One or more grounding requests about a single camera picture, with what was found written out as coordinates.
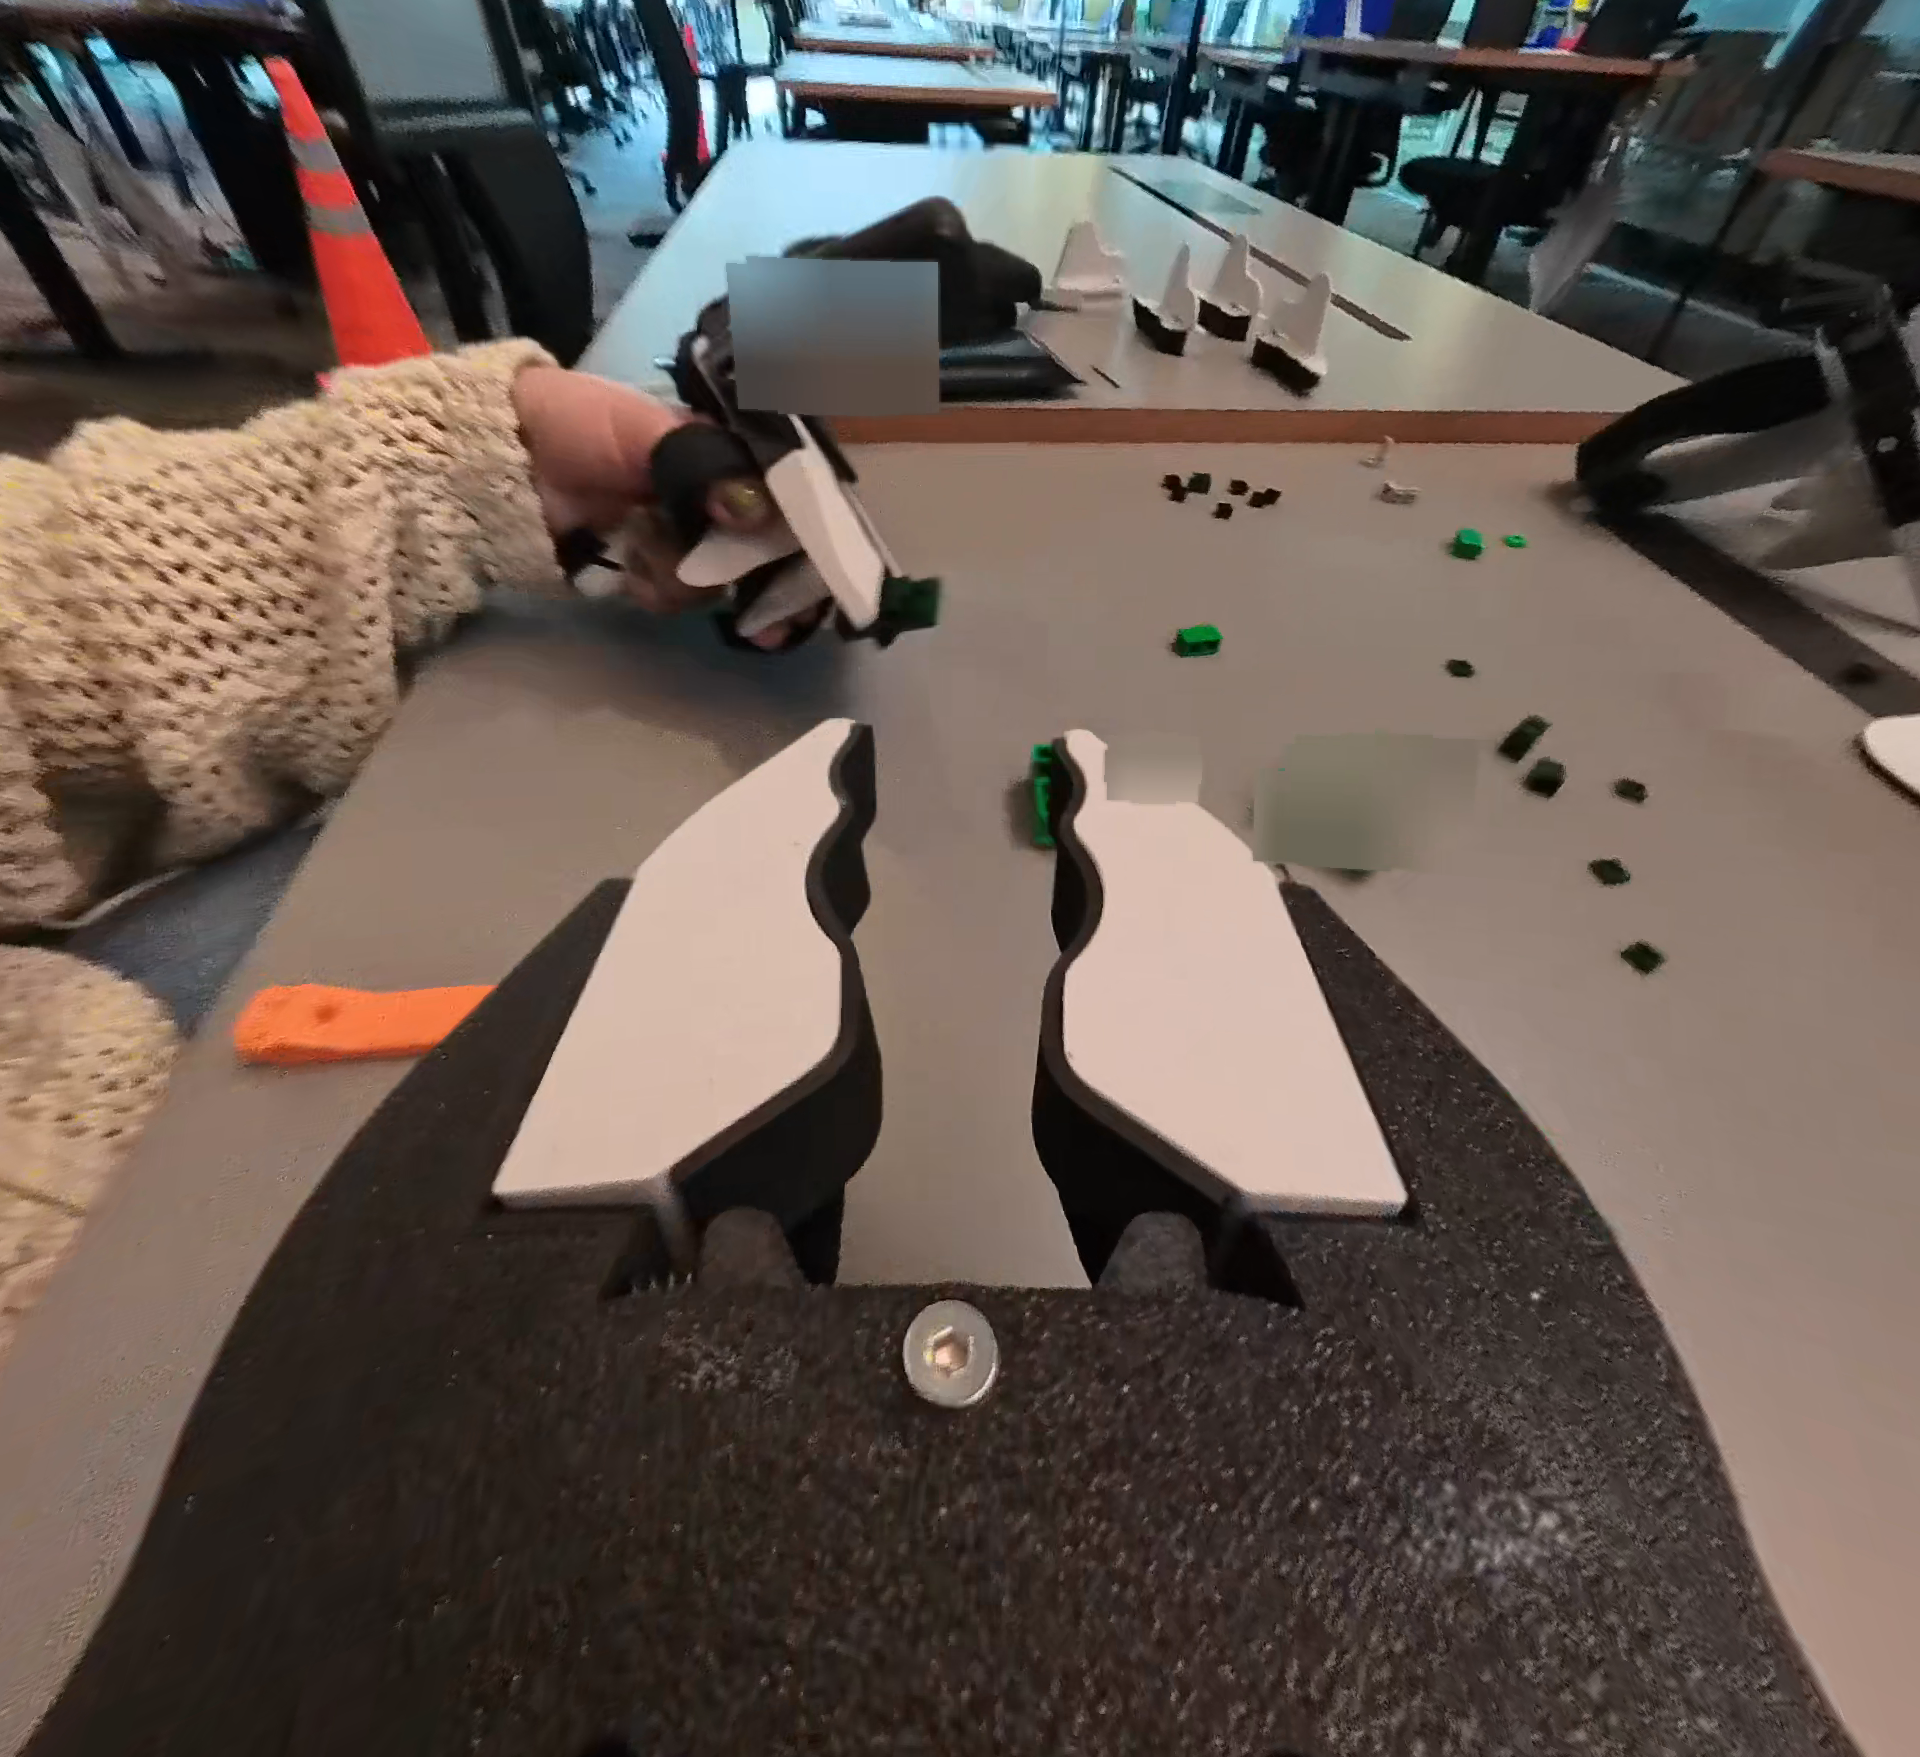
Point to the grey pointed tool holder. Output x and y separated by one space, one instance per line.
1770 436

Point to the orange brick separator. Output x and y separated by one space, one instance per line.
359 1022

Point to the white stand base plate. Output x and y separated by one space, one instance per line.
1892 755

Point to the black padded cushion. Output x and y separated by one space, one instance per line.
975 273

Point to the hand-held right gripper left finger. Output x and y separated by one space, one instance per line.
705 1022

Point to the person's left forearm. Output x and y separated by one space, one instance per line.
224 588

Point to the white pointed tool holder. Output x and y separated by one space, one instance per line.
1166 310
1231 295
1087 266
1294 340

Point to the orange traffic cone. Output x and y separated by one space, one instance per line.
354 243

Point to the dark green brick plate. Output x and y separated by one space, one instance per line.
909 602

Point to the person's left hand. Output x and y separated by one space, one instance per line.
599 452

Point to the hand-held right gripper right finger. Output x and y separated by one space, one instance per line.
1214 1022

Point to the wood-edged grey table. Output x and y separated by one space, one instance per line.
975 183

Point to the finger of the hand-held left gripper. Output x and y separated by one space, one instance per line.
834 527
788 607

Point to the person's dark trousers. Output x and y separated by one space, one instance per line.
196 917

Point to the black glossy flat panel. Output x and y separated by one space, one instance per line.
1004 369

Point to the scattered small green bricks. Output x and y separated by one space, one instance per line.
1196 642

